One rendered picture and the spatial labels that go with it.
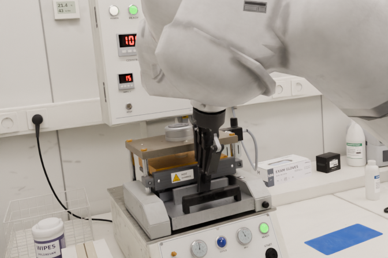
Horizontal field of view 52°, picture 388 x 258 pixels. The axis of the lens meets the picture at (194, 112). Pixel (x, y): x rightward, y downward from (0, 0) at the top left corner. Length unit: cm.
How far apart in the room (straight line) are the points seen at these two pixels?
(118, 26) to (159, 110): 27
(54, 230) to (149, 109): 43
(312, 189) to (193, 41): 134
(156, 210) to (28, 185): 79
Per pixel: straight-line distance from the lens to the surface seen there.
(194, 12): 35
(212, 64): 34
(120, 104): 119
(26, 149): 162
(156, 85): 76
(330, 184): 169
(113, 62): 118
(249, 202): 102
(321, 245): 129
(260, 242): 104
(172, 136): 108
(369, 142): 190
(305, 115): 195
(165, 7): 44
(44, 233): 123
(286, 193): 158
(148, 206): 96
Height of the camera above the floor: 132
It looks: 8 degrees down
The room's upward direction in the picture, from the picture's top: 5 degrees counter-clockwise
